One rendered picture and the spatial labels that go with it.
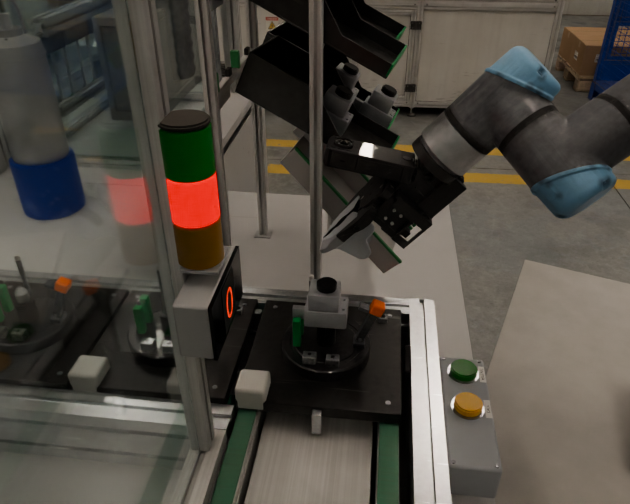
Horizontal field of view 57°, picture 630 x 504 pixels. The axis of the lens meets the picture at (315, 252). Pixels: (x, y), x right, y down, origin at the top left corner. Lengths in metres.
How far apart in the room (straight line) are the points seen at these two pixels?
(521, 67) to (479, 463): 0.49
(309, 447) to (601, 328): 0.66
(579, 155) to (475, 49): 4.15
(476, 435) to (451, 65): 4.13
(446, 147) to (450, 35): 4.06
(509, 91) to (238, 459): 0.57
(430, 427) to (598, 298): 0.62
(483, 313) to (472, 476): 1.87
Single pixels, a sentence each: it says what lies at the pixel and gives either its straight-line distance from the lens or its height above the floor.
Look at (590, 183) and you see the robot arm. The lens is 0.67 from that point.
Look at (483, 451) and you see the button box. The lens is 0.85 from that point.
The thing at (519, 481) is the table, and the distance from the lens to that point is 0.96.
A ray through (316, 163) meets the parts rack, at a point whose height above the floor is 1.20.
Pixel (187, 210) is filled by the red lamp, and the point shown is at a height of 1.33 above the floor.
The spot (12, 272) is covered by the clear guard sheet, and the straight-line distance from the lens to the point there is 0.39.
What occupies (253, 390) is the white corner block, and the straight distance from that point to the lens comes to 0.85.
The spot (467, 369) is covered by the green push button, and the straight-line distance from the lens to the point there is 0.93.
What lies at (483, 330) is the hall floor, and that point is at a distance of 2.58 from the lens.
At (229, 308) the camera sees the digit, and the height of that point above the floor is 1.20.
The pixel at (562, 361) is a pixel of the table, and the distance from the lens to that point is 1.17.
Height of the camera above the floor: 1.60
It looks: 33 degrees down
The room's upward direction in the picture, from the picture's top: straight up
